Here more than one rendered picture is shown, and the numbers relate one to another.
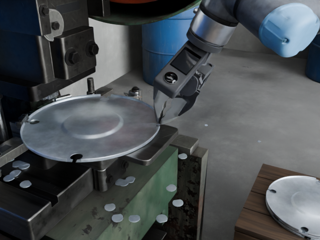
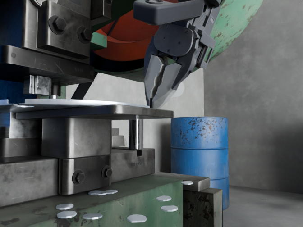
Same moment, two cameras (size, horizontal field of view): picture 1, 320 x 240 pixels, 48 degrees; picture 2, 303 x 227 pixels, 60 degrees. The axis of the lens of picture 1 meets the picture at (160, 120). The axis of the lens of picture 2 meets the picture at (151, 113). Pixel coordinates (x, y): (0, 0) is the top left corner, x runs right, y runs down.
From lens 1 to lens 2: 0.46 m
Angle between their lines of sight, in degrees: 32
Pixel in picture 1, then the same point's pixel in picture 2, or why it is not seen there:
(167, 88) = (148, 6)
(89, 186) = (48, 185)
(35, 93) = (9, 53)
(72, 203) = (12, 194)
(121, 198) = (88, 202)
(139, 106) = not seen: hidden behind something
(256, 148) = not seen: outside the picture
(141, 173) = (128, 189)
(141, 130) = not seen: hidden behind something
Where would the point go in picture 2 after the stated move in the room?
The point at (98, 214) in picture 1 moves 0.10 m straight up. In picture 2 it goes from (41, 211) to (43, 132)
